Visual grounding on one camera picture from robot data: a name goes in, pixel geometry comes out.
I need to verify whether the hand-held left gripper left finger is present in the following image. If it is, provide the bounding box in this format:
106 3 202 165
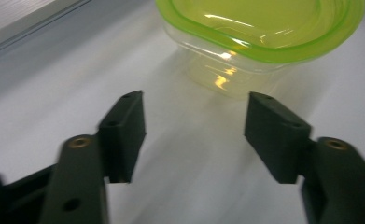
39 90 147 224

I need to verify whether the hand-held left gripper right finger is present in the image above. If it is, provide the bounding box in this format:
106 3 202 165
244 91 365 224

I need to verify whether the round green lidded container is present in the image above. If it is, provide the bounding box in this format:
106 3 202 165
155 0 365 102

